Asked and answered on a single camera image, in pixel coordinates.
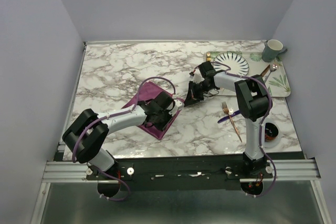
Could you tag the brown handled knife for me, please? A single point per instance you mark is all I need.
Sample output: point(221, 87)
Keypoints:
point(263, 73)

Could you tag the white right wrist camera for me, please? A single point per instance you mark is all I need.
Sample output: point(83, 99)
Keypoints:
point(197, 78)

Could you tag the round table cable hole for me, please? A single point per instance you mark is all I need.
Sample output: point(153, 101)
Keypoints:
point(273, 135)

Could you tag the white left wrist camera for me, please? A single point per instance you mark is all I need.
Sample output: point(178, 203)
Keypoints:
point(178, 104)

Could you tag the striped white blue plate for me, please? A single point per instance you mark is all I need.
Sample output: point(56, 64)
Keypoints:
point(231, 61)

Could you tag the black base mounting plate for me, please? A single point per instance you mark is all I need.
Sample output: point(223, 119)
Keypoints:
point(181, 173)

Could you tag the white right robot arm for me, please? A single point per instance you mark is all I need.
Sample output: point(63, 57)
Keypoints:
point(254, 103)

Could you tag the aluminium frame rail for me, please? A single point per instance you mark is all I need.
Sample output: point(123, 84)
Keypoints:
point(282, 170)

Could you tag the purple handled knife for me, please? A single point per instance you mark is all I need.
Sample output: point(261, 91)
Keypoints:
point(228, 116)

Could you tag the purple satin napkin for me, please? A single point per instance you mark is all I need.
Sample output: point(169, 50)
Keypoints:
point(149, 93)

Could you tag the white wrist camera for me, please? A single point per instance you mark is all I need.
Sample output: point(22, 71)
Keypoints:
point(197, 78)
point(178, 104)

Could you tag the silver spoon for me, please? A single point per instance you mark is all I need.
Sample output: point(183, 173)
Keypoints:
point(272, 69)

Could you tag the rose gold fork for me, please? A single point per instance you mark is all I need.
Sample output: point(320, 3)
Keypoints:
point(226, 111)

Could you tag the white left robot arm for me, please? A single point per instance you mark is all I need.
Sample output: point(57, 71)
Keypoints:
point(88, 132)

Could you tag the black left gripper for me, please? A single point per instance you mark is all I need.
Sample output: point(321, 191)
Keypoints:
point(161, 127)

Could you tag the leaf pattern serving tray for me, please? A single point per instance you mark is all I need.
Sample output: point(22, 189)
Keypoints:
point(277, 84)

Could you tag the grey green mug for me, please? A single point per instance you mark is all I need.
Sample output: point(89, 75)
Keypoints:
point(273, 48)

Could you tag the gold spoon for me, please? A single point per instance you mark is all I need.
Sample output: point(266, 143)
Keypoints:
point(208, 56)

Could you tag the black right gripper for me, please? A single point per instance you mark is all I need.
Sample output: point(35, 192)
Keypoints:
point(191, 91)

